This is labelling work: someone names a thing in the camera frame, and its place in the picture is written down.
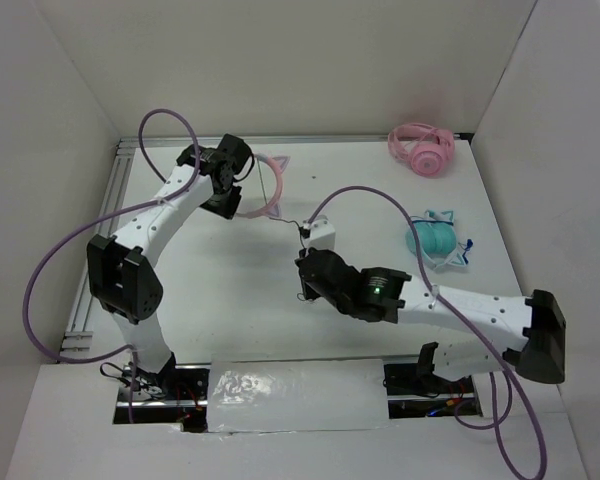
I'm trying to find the white taped cover plate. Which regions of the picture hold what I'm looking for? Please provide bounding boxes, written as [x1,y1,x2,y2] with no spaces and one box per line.
[206,359,389,433]

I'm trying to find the black headphone cable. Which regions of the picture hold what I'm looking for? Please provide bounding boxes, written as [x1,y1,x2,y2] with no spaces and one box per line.
[259,159,316,304]

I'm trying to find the teal cat-ear headphones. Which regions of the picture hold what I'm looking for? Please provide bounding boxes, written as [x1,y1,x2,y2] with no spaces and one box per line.
[405,209,473,271]

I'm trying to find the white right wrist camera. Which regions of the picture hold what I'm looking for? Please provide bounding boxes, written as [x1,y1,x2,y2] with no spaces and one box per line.
[300,215,336,250]

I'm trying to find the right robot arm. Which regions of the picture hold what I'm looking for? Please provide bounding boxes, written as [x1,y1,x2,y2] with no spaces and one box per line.
[295,248,566,392]

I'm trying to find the blue pink cat-ear headphones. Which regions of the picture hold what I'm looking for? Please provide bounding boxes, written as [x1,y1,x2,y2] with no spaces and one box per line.
[235,153,291,221]

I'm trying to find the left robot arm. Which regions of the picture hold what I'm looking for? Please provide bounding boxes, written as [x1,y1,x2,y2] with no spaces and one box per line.
[87,134,254,399]

